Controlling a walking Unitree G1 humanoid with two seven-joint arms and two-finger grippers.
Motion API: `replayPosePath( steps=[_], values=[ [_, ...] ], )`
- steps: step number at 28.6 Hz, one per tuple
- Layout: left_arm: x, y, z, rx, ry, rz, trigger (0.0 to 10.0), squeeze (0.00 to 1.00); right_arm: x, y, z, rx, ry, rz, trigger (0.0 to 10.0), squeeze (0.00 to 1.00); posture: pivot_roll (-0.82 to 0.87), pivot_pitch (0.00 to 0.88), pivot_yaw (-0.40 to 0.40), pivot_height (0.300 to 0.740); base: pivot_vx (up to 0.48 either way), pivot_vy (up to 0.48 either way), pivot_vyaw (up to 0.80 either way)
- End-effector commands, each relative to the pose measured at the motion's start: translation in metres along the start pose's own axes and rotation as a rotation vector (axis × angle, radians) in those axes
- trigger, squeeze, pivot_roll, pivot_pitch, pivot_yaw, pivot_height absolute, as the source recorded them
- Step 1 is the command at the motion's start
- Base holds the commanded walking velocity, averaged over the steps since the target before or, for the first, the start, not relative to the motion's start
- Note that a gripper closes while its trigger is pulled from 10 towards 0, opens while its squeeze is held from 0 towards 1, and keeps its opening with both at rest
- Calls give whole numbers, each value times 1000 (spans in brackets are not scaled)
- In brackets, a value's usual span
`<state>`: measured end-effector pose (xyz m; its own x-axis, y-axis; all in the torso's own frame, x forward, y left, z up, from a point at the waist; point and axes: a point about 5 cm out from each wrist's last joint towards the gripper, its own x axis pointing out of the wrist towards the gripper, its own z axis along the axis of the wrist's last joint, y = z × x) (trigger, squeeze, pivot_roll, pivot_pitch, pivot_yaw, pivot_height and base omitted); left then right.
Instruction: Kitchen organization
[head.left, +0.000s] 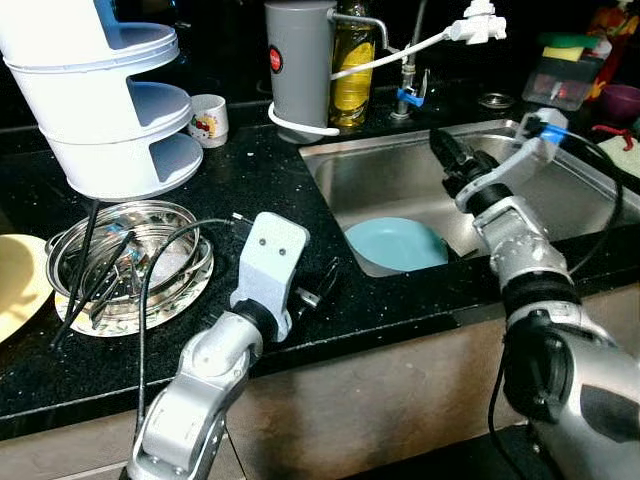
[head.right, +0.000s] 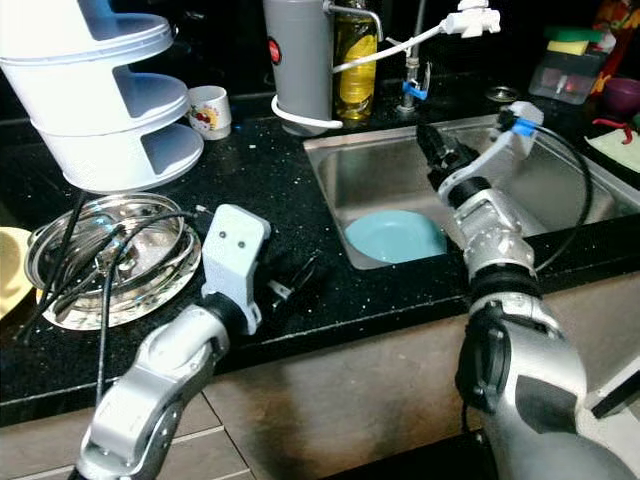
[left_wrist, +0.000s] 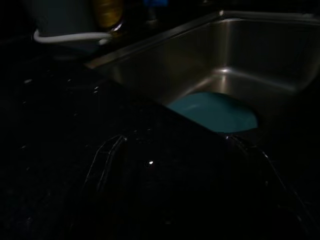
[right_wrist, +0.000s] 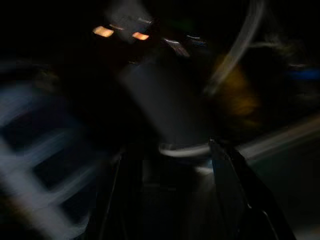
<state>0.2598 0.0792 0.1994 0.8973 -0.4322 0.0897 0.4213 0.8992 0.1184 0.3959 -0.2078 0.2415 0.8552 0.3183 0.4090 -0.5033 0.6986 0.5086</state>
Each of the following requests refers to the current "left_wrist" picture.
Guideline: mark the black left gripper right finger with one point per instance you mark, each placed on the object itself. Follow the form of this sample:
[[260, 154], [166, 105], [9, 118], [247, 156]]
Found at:
[[252, 160]]

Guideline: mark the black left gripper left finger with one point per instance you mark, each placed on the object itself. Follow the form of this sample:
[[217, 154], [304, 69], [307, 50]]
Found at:
[[102, 165]]

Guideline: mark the light blue plate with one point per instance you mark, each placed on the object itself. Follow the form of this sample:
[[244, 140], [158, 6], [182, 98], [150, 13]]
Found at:
[[215, 112]]

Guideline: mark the stainless steel sink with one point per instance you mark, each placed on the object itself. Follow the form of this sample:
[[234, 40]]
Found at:
[[225, 50]]

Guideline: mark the yellow oil bottle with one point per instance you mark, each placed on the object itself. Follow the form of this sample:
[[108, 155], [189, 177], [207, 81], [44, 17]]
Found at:
[[107, 15]]

